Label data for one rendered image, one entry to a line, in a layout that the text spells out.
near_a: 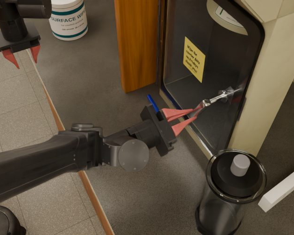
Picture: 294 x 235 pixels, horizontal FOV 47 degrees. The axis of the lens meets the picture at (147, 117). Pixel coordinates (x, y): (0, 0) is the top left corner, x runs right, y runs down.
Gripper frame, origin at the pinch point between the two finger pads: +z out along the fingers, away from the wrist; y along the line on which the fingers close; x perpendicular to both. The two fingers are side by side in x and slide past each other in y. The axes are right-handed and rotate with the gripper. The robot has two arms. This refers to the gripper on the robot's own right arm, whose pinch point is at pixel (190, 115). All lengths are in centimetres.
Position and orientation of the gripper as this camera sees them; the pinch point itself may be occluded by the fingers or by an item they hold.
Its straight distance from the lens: 72.3
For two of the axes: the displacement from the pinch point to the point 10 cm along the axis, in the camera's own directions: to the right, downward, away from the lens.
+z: 8.7, -3.7, 3.2
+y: -4.4, -8.8, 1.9
